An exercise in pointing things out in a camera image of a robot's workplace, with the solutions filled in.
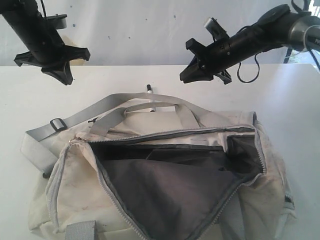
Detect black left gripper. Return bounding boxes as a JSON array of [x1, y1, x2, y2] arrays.
[[4, 14, 90, 86]]

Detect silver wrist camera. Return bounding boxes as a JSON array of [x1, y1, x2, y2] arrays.
[[46, 14, 67, 30], [204, 17, 229, 40]]

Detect black capped white marker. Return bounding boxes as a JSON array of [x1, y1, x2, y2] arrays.
[[145, 84, 157, 113]]

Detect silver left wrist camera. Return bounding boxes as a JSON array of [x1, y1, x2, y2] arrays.
[[46, 14, 67, 30]]

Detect white canvas backpack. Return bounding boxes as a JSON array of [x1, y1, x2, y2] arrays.
[[21, 92, 296, 240]]

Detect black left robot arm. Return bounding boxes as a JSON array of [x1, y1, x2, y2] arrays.
[[0, 0, 91, 86]]

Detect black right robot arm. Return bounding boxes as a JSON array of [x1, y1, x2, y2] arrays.
[[179, 4, 320, 85]]

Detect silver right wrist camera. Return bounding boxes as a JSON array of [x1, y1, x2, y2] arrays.
[[204, 17, 229, 40]]

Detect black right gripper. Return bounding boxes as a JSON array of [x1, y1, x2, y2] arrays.
[[179, 32, 260, 84]]

